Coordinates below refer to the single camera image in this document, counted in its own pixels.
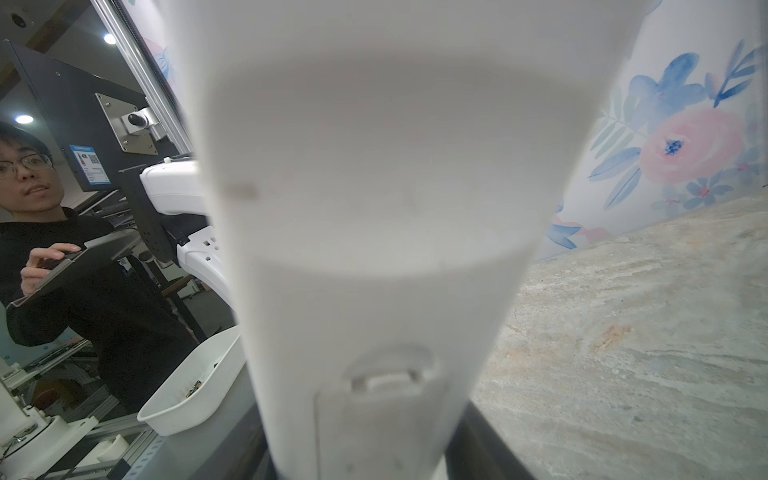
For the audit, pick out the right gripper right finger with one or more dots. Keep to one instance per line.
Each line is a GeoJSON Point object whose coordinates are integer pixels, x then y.
{"type": "Point", "coordinates": [476, 451]}

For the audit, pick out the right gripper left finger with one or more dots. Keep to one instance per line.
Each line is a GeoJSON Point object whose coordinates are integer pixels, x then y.
{"type": "Point", "coordinates": [255, 462]}

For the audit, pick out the white remote control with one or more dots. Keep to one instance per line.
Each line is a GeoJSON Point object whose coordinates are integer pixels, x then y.
{"type": "Point", "coordinates": [380, 175]}

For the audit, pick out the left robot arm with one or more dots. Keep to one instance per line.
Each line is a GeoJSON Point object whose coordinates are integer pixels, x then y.
{"type": "Point", "coordinates": [175, 192]}

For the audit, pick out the white plastic tray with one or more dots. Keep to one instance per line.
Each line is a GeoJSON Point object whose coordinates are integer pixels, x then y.
{"type": "Point", "coordinates": [197, 387]}

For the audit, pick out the person in black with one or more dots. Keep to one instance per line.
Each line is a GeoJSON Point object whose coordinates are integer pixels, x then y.
{"type": "Point", "coordinates": [138, 339]}

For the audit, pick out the black tablet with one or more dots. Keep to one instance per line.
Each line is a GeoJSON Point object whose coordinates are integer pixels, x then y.
{"type": "Point", "coordinates": [95, 255]}

